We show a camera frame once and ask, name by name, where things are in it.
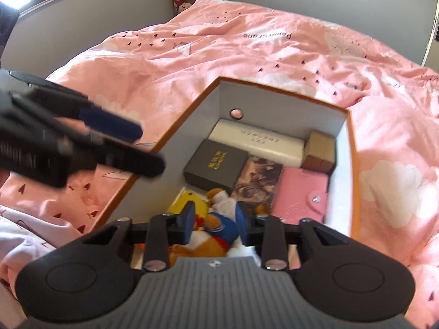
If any pink snap wallet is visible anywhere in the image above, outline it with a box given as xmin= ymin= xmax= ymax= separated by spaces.
xmin=272 ymin=167 xmax=328 ymax=224

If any brown bear plush keychain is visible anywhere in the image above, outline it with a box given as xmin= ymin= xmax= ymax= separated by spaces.
xmin=167 ymin=187 xmax=272 ymax=267

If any dark illustrated card box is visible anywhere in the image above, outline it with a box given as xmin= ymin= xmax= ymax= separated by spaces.
xmin=231 ymin=155 xmax=283 ymax=207

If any white panda plush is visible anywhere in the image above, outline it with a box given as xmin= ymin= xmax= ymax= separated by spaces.
xmin=226 ymin=237 xmax=261 ymax=266

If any black gift box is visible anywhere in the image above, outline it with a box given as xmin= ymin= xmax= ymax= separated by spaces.
xmin=183 ymin=139 xmax=249 ymax=194

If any small brown cardboard box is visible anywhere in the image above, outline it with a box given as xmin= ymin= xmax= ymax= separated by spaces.
xmin=301 ymin=131 xmax=336 ymax=174

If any orange cardboard box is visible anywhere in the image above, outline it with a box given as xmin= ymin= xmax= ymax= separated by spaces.
xmin=93 ymin=78 xmax=359 ymax=262

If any pink patterned duvet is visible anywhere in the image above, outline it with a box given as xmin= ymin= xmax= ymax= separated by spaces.
xmin=1 ymin=0 xmax=438 ymax=328

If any long white box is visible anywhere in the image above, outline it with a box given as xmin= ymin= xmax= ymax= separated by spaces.
xmin=208 ymin=119 xmax=304 ymax=167

